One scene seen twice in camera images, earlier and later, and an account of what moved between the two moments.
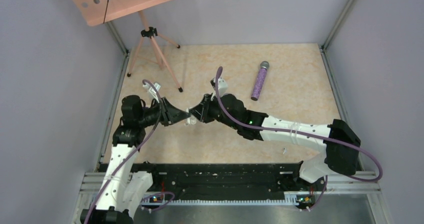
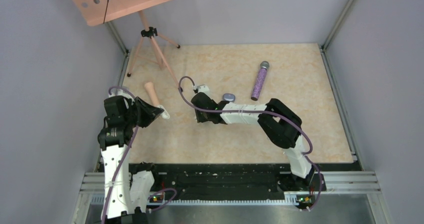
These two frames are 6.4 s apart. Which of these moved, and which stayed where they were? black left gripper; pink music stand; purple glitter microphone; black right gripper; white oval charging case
Moved: white oval charging case; black left gripper
Stayed: black right gripper; purple glitter microphone; pink music stand
